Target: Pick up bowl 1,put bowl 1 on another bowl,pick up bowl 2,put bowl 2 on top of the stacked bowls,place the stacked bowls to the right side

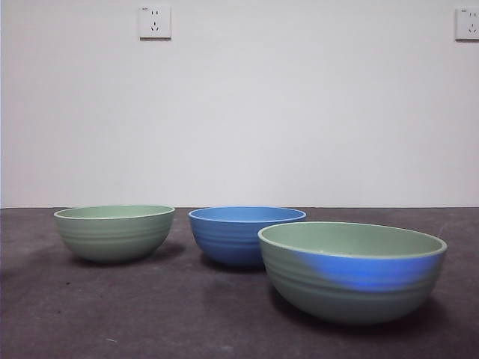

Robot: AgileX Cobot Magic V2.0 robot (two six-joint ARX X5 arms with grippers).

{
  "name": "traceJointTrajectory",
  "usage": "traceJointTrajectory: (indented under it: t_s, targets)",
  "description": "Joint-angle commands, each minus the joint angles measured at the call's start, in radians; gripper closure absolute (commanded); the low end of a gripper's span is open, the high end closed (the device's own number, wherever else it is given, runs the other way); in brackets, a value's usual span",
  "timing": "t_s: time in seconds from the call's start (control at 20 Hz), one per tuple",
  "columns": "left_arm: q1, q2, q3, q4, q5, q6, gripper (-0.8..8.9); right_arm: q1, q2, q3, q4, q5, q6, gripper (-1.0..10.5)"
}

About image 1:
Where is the white wall socket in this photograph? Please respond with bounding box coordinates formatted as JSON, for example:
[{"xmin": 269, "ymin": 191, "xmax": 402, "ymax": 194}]
[
  {"xmin": 454, "ymin": 7, "xmax": 479, "ymax": 42},
  {"xmin": 138, "ymin": 5, "xmax": 173, "ymax": 40}
]

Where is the blue ribbed bowl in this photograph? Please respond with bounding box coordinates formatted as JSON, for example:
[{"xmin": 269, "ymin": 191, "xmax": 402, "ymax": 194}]
[{"xmin": 187, "ymin": 206, "xmax": 308, "ymax": 269}]

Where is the green ribbed bowl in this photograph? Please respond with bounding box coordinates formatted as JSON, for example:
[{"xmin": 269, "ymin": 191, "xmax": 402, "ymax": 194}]
[
  {"xmin": 257, "ymin": 221, "xmax": 448, "ymax": 325},
  {"xmin": 54, "ymin": 204, "xmax": 176, "ymax": 263}
]

